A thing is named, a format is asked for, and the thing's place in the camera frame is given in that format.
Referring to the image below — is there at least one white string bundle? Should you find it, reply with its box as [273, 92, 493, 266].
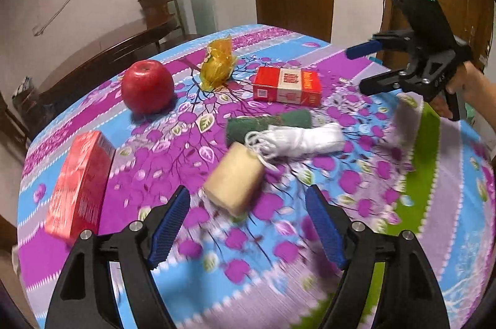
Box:
[245, 122, 345, 171]

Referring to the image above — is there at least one plastic bag with clutter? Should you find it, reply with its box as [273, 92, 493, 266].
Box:
[13, 77, 35, 98]

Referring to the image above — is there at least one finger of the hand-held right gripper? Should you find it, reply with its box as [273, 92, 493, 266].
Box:
[358, 68, 413, 95]
[346, 30, 417, 59]

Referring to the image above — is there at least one wooden chair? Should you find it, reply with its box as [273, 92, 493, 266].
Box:
[137, 0, 183, 39]

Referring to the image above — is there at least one red cigarette box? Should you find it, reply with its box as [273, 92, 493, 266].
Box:
[253, 66, 323, 106]

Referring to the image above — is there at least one long wooden bench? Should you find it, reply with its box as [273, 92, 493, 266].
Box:
[29, 13, 179, 128]

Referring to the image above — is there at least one red rectangular carton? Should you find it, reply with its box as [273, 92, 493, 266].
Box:
[44, 131, 116, 240]

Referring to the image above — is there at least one red apple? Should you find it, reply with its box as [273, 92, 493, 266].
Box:
[121, 60, 175, 116]

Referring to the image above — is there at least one yellow crumpled plastic wrapper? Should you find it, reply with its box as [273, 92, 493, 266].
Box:
[199, 36, 239, 91]

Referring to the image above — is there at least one green rolled cloth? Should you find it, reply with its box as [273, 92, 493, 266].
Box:
[226, 110, 312, 148]

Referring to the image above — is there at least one person's right hand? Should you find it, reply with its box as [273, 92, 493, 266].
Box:
[430, 61, 488, 118]

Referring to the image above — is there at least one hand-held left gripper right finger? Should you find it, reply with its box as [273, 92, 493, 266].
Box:
[305, 184, 452, 329]

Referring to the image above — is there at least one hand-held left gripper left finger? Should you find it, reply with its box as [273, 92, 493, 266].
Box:
[44, 185, 191, 329]

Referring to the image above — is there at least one purple leaf print tablecloth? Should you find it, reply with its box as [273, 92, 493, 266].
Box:
[17, 23, 496, 329]

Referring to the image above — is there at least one person's right forearm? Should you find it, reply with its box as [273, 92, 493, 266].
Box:
[482, 69, 496, 107]

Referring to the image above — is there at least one yellow sponge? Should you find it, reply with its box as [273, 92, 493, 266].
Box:
[203, 142, 265, 217]

